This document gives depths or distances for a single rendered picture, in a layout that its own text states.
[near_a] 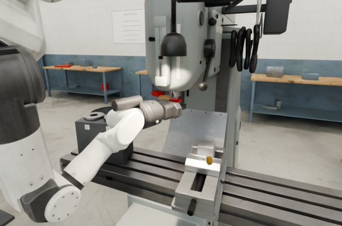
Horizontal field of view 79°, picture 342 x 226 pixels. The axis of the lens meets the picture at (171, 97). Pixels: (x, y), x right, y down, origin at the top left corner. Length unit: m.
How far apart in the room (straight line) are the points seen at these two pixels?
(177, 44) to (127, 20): 5.41
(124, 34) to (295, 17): 4.03
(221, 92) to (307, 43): 3.98
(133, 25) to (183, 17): 5.18
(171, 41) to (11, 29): 0.33
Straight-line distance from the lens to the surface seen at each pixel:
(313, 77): 4.41
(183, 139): 1.16
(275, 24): 0.92
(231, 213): 0.82
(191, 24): 0.68
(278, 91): 5.02
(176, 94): 0.77
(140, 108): 0.66
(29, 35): 0.52
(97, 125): 0.95
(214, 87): 1.13
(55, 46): 7.82
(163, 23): 0.65
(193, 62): 0.68
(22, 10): 0.55
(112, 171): 0.94
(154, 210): 0.91
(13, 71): 0.41
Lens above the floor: 1.46
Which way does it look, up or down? 14 degrees down
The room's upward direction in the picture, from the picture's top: straight up
